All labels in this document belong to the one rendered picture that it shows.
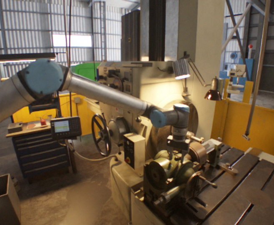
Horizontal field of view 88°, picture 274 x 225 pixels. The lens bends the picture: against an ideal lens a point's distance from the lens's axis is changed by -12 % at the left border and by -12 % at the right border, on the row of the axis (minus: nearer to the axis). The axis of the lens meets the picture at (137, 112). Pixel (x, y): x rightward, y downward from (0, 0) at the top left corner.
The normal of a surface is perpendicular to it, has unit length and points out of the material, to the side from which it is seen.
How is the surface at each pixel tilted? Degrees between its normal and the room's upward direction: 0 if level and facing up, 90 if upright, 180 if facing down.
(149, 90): 90
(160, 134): 90
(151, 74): 90
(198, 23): 90
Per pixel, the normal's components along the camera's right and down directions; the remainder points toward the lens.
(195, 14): -0.81, 0.18
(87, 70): 0.58, 0.15
